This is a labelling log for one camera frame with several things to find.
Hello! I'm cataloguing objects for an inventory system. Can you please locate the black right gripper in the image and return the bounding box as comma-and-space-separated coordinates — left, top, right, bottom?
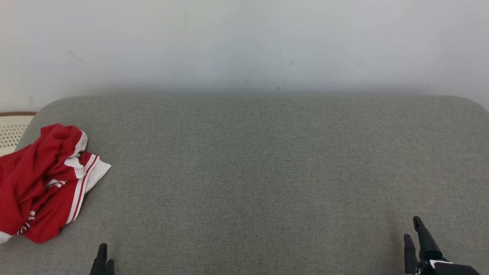
404, 216, 482, 275

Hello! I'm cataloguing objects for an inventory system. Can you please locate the red basketball jersey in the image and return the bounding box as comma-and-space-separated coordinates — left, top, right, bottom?
0, 152, 112, 244

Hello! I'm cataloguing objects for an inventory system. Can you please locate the cream perforated laundry basket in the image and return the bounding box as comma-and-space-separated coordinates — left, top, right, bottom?
0, 112, 37, 157

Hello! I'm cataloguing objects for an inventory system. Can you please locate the grey fabric sofa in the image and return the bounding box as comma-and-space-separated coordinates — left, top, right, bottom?
0, 95, 489, 275

